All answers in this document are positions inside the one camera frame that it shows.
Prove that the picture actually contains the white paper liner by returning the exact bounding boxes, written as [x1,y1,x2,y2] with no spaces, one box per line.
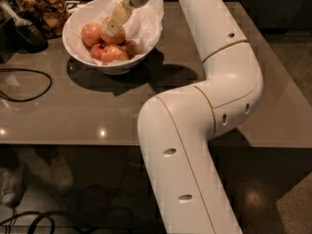
[90,0,164,72]

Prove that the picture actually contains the white sneaker right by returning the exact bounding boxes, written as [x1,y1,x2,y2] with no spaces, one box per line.
[51,156,73,193]

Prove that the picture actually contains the white ceramic bowl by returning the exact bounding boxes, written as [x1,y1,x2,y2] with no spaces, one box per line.
[61,0,165,76]

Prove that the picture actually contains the small lower-left red apple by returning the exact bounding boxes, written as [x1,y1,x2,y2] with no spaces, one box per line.
[90,42,106,60]

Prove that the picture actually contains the black cable on table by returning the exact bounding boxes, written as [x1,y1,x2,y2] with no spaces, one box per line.
[0,68,54,103]

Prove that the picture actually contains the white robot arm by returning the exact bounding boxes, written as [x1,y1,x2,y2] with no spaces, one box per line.
[137,0,263,234]

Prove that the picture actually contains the glass jar of dried chips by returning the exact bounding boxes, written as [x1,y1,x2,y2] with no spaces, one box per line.
[17,0,69,39]

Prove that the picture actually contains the white sneaker left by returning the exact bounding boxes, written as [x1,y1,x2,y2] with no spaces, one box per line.
[1,166,23,208]

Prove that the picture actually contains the black cables on floor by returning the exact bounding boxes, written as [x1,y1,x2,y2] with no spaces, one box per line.
[0,185,135,234]

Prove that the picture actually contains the black scoop with handle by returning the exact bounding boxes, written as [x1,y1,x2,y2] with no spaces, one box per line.
[0,0,49,54]

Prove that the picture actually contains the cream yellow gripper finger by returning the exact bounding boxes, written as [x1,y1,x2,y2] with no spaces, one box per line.
[102,0,133,36]

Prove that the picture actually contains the white sneaker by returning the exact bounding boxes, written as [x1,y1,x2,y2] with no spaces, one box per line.
[1,166,23,208]
[51,156,73,193]

